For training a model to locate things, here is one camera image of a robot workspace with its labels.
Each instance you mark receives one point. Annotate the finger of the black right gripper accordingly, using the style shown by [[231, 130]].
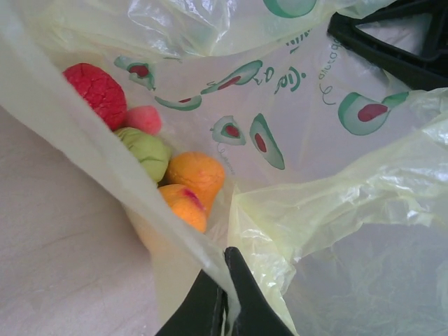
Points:
[[395, 59]]

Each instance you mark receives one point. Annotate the red textured toy apple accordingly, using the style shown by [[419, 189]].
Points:
[[94, 91]]

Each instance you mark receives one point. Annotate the orange toy mango red blush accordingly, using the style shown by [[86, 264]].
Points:
[[185, 210]]

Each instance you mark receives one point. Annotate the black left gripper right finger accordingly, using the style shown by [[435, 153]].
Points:
[[252, 301]]

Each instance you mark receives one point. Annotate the yellow printed plastic bag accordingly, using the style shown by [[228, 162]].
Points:
[[315, 147]]

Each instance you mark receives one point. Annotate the pink toy peach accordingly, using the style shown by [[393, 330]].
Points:
[[145, 119]]

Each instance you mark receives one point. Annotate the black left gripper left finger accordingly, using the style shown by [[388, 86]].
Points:
[[196, 308]]

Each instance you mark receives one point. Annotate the orange toy orange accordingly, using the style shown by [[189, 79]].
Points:
[[196, 171]]

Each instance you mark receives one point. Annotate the green toy apple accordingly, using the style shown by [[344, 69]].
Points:
[[150, 154]]

